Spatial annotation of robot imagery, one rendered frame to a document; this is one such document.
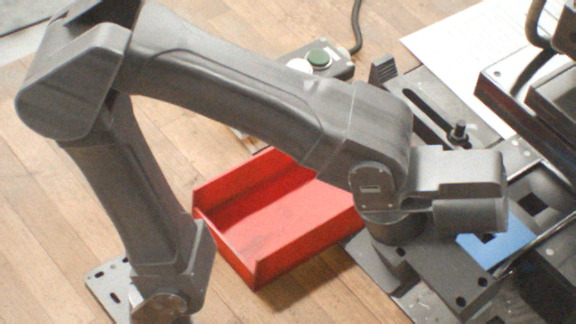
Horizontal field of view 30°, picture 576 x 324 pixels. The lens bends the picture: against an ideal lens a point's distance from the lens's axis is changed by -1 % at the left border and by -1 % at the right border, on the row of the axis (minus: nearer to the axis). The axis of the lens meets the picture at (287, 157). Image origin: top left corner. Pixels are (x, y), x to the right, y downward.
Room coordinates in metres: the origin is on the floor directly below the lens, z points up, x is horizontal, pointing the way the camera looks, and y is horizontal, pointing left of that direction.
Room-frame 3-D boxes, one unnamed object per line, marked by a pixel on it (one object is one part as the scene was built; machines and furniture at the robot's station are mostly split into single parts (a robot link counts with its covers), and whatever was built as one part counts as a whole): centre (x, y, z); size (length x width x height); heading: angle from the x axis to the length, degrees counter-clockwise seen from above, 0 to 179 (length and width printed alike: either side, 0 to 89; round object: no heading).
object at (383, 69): (0.94, -0.12, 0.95); 0.06 x 0.03 x 0.09; 44
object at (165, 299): (0.60, 0.10, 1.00); 0.09 x 0.06 x 0.06; 177
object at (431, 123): (0.89, -0.17, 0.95); 0.15 x 0.03 x 0.10; 44
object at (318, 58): (1.01, -0.02, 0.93); 0.03 x 0.03 x 0.02
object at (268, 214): (0.79, -0.03, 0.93); 0.25 x 0.12 x 0.06; 134
